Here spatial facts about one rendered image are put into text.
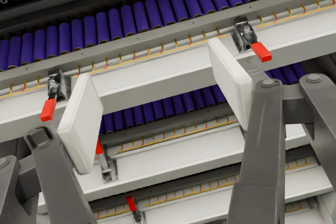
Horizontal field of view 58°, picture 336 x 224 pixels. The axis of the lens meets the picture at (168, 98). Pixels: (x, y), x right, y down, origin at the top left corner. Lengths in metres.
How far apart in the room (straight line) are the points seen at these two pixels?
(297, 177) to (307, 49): 0.37
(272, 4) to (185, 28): 0.12
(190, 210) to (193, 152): 0.20
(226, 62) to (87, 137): 0.09
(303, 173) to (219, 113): 0.28
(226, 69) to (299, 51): 0.31
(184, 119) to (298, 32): 0.25
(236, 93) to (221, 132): 0.43
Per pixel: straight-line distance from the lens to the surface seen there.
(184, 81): 0.43
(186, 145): 0.57
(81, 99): 0.18
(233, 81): 0.15
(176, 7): 0.48
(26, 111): 0.47
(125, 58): 0.44
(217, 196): 0.74
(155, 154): 0.57
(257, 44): 0.39
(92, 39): 0.47
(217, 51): 0.19
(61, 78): 0.44
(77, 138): 0.16
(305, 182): 0.76
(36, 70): 0.47
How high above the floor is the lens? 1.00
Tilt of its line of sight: 40 degrees down
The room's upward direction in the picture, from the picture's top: 17 degrees counter-clockwise
